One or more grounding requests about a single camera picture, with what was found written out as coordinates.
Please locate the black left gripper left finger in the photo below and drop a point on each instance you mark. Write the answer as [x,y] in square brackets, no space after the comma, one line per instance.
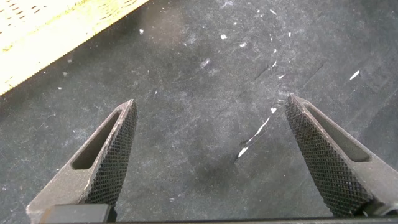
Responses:
[109,168]

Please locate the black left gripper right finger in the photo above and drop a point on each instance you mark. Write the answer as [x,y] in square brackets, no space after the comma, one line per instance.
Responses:
[335,174]

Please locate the wicker basket with dish brush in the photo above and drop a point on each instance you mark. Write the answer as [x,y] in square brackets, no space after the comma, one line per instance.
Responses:
[37,34]

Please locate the black tablecloth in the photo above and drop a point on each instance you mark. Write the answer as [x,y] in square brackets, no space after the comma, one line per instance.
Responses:
[202,93]

